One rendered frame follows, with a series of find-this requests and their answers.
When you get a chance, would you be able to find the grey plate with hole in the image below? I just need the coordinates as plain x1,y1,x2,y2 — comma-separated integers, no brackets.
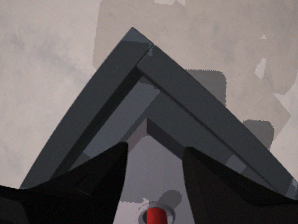
113,117,196,224

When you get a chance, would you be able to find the red peg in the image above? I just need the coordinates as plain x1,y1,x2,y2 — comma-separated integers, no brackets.
146,206,168,224

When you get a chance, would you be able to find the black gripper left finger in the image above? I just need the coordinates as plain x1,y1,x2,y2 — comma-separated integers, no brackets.
0,143,128,224

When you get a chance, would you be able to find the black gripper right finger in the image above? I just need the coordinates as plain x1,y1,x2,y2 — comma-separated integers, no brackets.
182,147,298,224

